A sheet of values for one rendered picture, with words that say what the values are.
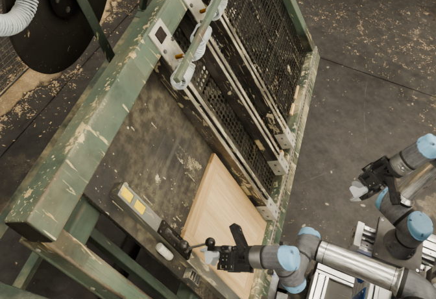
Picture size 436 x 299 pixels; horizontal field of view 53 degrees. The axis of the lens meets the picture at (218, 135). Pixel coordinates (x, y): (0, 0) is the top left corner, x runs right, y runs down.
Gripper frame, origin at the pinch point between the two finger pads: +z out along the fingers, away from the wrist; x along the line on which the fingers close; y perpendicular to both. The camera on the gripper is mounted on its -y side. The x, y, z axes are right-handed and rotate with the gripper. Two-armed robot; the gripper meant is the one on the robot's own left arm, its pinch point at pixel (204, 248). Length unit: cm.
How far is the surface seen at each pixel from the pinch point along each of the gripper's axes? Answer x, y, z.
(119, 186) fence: -35.8, -13.6, 10.3
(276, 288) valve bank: 79, 7, 9
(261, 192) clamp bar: 53, -35, 7
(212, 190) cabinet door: 17.6, -26.9, 11.3
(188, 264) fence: 5.3, 5.0, 9.9
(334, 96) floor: 227, -175, 29
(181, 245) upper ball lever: -15.2, 1.2, -1.5
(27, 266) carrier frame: 40, 8, 157
